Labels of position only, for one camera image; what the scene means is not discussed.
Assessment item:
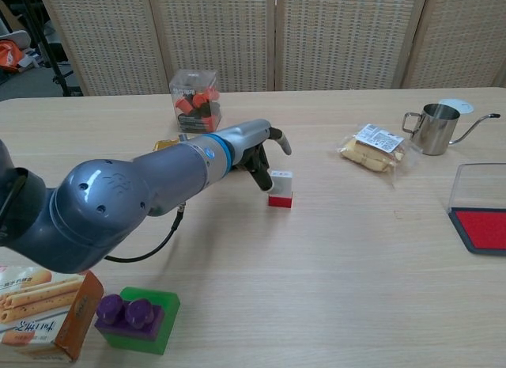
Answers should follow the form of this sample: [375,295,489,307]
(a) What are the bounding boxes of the wood rattan folding screen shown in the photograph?
[37,0,506,97]

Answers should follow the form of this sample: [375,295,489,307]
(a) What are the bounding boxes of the orange white bag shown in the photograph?
[0,41,27,73]

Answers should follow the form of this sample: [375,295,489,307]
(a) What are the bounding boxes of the small red white stamp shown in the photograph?
[267,169,294,208]

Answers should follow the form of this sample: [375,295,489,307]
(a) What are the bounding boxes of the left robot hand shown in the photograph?
[228,119,293,193]

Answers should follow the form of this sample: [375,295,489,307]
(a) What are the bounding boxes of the black tripod stand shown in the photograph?
[21,0,86,97]

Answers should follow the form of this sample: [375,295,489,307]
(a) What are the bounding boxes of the white round table grommet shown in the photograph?
[439,98,474,112]

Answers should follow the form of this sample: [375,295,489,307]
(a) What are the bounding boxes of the gold biscuit packet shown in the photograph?
[152,138,182,151]

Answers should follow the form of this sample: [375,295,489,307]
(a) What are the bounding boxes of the steel long-spout pitcher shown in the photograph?
[402,102,501,156]

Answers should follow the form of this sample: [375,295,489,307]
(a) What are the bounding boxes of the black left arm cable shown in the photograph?
[104,203,187,263]

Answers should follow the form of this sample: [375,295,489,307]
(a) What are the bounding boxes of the clear bag of biscuits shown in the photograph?
[335,123,422,191]

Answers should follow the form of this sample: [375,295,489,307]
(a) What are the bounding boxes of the orange egg roll box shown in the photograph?
[0,263,104,363]

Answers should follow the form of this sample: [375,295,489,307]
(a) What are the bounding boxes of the red ink pad clear lid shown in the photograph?
[445,163,506,258]

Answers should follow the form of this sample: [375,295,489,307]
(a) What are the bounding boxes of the clear box orange black pieces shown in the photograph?
[168,69,223,134]

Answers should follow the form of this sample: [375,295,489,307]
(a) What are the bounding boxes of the green purple block toy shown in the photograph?
[93,286,182,356]

